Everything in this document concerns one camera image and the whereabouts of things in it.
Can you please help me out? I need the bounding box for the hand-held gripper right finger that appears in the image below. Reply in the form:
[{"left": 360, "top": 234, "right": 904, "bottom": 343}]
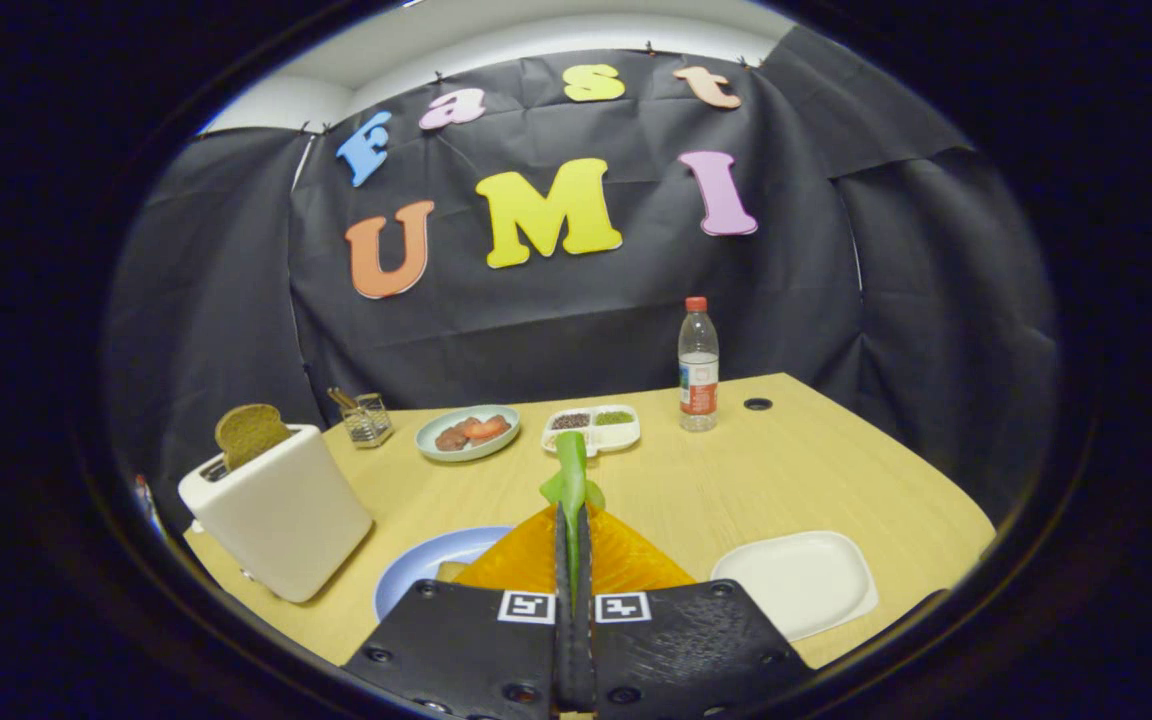
[{"left": 574, "top": 503, "right": 819, "bottom": 720}]

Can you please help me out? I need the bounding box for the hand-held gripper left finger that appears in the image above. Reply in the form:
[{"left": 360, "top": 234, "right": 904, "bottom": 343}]
[{"left": 341, "top": 503, "right": 577, "bottom": 719}]

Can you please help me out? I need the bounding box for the green lettuce leaf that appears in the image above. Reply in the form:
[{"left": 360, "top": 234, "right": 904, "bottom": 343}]
[{"left": 539, "top": 432, "right": 607, "bottom": 611}]

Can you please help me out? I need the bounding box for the brown bread slice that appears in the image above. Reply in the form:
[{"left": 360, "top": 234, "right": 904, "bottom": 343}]
[{"left": 214, "top": 403, "right": 293, "bottom": 473}]

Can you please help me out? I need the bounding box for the blue round plate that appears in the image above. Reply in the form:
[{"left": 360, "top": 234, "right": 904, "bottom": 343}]
[{"left": 374, "top": 526, "right": 515, "bottom": 621}]

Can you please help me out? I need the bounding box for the white rectangular plate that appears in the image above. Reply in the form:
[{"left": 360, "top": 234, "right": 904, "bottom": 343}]
[{"left": 711, "top": 531, "right": 879, "bottom": 642}]

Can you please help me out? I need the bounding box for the pale green round plate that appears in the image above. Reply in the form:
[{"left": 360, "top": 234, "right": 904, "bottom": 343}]
[{"left": 415, "top": 405, "right": 522, "bottom": 463}]

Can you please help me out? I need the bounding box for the white toaster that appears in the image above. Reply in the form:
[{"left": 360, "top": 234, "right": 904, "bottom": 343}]
[{"left": 178, "top": 424, "right": 374, "bottom": 603}]

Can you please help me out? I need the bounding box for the white divided seasoning tray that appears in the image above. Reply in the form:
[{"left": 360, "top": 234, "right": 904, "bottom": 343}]
[{"left": 542, "top": 405, "right": 641, "bottom": 457}]

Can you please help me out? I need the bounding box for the metal mesh holder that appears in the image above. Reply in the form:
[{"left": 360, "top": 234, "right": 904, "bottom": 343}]
[{"left": 344, "top": 393, "right": 395, "bottom": 448}]

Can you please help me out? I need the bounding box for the clear plastic water bottle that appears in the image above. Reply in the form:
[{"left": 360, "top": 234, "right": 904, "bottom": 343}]
[{"left": 678, "top": 296, "right": 720, "bottom": 433}]

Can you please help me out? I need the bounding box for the black backdrop cloth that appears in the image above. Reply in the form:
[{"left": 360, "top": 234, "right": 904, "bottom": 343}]
[{"left": 106, "top": 25, "right": 1062, "bottom": 531}]

